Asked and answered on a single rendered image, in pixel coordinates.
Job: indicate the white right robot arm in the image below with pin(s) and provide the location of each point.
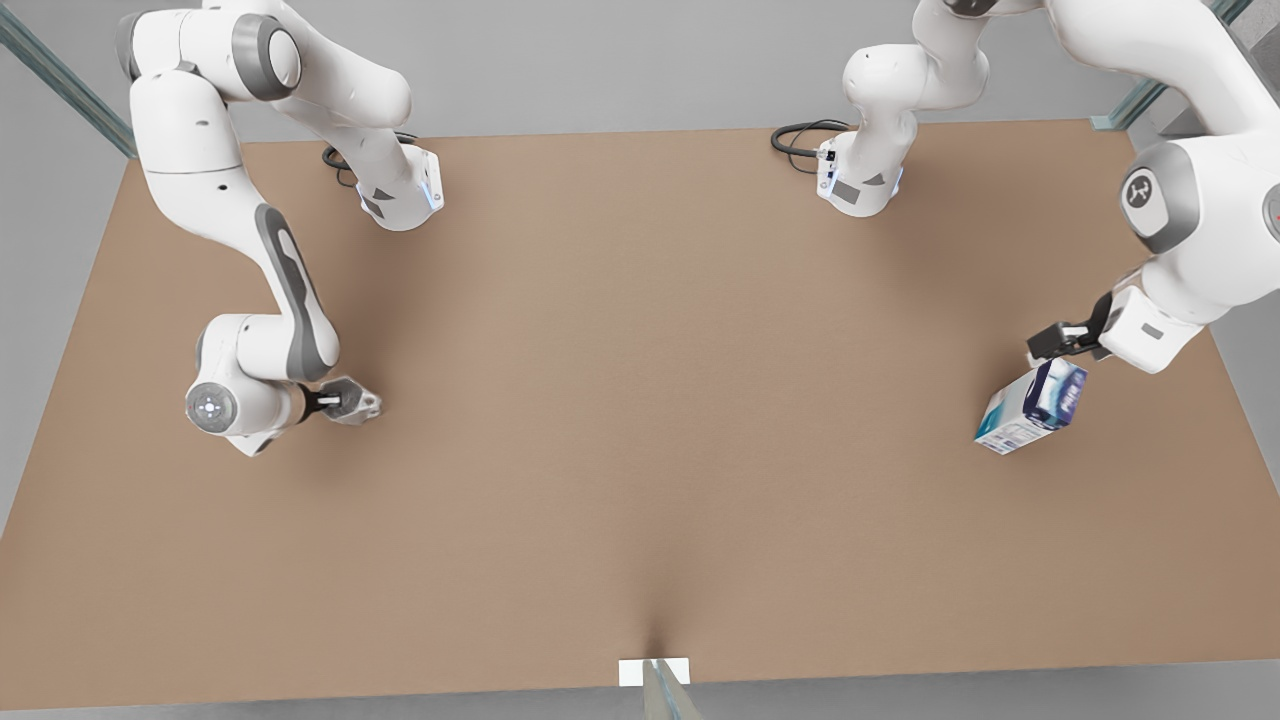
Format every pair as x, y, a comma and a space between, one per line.
190, 150

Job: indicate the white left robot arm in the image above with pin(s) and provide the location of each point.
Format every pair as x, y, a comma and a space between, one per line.
1200, 200

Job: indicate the white post foot plate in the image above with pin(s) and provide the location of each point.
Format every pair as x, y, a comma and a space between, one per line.
632, 672

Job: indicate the silver frame post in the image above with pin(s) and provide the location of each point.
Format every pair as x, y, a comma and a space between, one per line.
1150, 92
65, 80
668, 697

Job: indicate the white and blue milk carton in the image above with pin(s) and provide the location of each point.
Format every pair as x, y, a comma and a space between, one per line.
1032, 408

